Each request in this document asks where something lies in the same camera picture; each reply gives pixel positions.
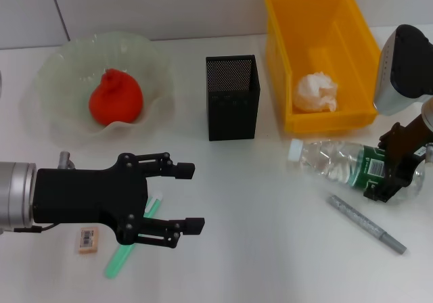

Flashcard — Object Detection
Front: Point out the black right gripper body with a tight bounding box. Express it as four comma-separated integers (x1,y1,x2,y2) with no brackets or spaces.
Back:
384,114,433,186

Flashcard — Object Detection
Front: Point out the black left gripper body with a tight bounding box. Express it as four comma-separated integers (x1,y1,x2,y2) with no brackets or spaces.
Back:
32,152,150,247

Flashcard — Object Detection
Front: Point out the clear water bottle green label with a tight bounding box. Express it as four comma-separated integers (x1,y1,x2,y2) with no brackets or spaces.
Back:
286,139,427,202

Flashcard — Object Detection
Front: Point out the white paper ball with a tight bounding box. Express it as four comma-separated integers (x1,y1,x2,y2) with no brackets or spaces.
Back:
293,72,339,113

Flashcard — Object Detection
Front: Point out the red-orange fruit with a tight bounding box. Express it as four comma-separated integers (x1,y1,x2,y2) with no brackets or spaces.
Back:
88,68,145,126

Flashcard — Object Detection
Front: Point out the grey marker pen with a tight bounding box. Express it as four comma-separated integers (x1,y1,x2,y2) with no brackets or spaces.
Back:
326,194,408,255

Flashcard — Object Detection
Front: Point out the beige eraser with barcode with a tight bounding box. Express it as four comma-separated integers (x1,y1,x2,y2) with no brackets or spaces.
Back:
78,227,99,254

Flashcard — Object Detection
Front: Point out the black mesh pen holder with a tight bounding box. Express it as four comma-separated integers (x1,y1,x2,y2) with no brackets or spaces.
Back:
205,54,260,142

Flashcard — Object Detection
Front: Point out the light green pen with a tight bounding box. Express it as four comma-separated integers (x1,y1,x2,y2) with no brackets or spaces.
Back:
104,191,164,279

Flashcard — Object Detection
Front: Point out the translucent green wavy fruit bowl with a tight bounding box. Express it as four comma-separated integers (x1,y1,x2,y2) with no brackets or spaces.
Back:
36,31,175,141

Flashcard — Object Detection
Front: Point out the yellow plastic storage bin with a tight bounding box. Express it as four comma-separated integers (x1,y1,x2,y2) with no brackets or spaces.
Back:
263,0,383,134

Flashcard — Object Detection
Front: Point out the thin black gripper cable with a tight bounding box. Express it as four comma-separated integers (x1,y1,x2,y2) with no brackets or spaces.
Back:
13,224,57,233

